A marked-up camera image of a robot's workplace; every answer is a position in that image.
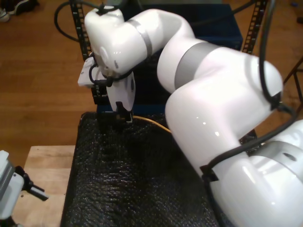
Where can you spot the blue network switch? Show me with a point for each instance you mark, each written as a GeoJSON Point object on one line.
{"type": "Point", "coordinates": [225, 35]}

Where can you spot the white sneaker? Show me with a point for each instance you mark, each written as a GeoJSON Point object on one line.
{"type": "Point", "coordinates": [3, 15]}

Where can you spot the small blue object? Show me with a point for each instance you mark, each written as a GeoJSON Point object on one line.
{"type": "Point", "coordinates": [294, 3]}

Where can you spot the black open rack frame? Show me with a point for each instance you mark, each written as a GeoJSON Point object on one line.
{"type": "Point", "coordinates": [79, 21]}

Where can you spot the blue flat base box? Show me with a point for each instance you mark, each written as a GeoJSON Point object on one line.
{"type": "Point", "coordinates": [142, 108]}

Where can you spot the black sneaker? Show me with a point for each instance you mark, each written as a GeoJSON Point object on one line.
{"type": "Point", "coordinates": [23, 6]}

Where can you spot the black rack server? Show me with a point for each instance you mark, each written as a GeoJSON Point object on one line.
{"type": "Point", "coordinates": [151, 66]}

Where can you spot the black bubble mat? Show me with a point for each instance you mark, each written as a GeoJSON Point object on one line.
{"type": "Point", "coordinates": [118, 177]}

